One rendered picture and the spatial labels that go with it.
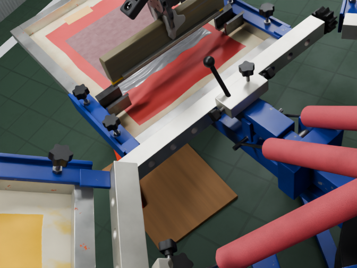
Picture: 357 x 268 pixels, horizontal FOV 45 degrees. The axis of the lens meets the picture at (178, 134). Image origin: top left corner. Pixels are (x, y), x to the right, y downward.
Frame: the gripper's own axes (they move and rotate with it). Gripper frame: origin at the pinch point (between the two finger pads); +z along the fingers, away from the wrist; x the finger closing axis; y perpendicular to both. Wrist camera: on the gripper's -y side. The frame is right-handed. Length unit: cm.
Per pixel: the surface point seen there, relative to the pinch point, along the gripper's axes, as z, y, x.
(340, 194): -15, -15, -69
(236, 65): 10.0, 10.1, -16.1
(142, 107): 13.4, -16.4, -4.9
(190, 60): 13.6, 5.3, -0.9
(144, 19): 13.6, 7.9, 27.9
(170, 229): 107, -22, 8
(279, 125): 4.8, -0.4, -42.4
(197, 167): 107, 10, 25
